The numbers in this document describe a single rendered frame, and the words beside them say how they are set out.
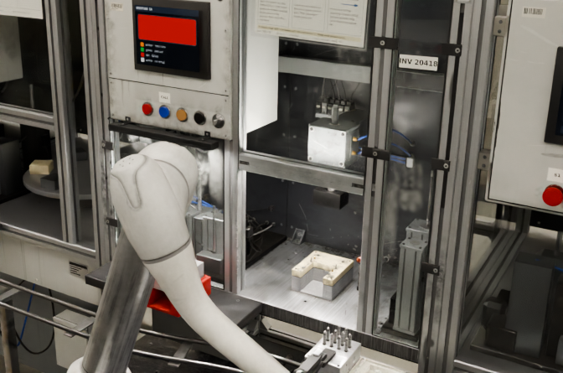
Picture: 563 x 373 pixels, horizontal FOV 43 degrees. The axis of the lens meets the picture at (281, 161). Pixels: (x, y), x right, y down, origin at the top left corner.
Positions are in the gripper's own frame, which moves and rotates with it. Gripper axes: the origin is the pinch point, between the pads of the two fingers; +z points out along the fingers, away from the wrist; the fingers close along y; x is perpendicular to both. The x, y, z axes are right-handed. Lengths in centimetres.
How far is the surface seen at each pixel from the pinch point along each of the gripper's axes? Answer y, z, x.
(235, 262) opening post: 10.5, 18.1, 37.5
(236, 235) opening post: 19.1, 18.1, 37.3
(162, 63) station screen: 66, 15, 59
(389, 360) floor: -90, 143, 32
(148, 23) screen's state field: 76, 15, 63
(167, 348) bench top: -22, 14, 59
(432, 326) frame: 8.2, 18.5, -20.3
